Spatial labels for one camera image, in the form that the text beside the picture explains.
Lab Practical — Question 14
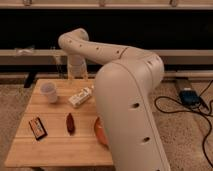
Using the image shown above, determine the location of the clear gripper finger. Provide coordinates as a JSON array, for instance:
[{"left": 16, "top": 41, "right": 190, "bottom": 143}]
[
  {"left": 83, "top": 75, "right": 88, "bottom": 81},
  {"left": 68, "top": 76, "right": 74, "bottom": 84}
]

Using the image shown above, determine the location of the white carton box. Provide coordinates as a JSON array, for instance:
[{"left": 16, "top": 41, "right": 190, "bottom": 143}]
[{"left": 68, "top": 87, "right": 92, "bottom": 108}]

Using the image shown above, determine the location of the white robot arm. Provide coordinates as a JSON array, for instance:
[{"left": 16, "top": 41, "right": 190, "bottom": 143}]
[{"left": 58, "top": 29, "right": 171, "bottom": 171}]

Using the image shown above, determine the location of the wooden table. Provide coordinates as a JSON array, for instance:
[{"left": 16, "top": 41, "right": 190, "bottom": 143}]
[{"left": 5, "top": 79, "right": 112, "bottom": 167}]

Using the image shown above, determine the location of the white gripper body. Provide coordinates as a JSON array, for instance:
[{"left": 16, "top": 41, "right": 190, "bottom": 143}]
[{"left": 67, "top": 55, "right": 87, "bottom": 77}]

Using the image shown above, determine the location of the orange bowl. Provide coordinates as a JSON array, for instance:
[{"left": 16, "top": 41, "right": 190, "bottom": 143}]
[{"left": 94, "top": 117, "right": 108, "bottom": 146}]

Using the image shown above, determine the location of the dark red sausage toy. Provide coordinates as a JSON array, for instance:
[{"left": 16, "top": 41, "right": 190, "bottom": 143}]
[{"left": 66, "top": 113, "right": 75, "bottom": 134}]

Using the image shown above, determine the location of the black cable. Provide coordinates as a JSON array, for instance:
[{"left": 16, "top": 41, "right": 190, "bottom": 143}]
[{"left": 153, "top": 79, "right": 213, "bottom": 168}]

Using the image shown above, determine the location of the orange black card box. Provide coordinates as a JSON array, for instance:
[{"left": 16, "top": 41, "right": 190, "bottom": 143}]
[{"left": 29, "top": 117, "right": 47, "bottom": 141}]

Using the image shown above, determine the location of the white plastic cup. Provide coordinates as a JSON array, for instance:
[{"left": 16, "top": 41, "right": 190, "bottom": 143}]
[{"left": 40, "top": 82, "right": 58, "bottom": 103}]

